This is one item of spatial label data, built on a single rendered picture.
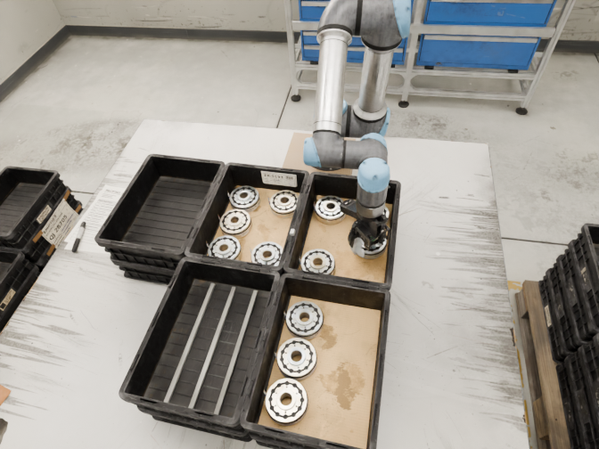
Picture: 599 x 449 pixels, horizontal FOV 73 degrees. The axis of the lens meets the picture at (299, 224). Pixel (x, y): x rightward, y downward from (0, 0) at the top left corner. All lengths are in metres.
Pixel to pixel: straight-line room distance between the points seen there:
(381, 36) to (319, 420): 1.00
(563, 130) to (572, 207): 0.71
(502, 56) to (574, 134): 0.73
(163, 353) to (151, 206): 0.56
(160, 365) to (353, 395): 0.51
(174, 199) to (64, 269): 0.47
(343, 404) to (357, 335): 0.18
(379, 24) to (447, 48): 1.87
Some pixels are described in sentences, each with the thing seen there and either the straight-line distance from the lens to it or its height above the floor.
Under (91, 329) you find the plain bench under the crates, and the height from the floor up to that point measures 0.70.
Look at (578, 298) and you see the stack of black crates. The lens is 1.90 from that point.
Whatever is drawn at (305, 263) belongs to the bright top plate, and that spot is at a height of 0.86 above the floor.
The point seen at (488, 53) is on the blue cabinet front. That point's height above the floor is 0.43.
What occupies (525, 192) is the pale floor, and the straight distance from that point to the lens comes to 2.79.
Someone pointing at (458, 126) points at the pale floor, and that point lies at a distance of 3.13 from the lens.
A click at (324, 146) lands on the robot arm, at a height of 1.19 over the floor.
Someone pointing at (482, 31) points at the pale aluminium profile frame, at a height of 0.59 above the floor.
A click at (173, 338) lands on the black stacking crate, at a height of 0.83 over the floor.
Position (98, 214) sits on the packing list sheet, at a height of 0.70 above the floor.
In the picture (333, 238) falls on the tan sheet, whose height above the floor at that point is 0.83.
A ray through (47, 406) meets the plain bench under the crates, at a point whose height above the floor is 0.70.
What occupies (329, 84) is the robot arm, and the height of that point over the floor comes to 1.28.
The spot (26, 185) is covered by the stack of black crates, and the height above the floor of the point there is 0.49.
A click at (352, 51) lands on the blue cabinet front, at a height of 0.41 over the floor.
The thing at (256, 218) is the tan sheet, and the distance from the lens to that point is 1.37.
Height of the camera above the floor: 1.88
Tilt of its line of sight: 52 degrees down
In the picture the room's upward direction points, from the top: 6 degrees counter-clockwise
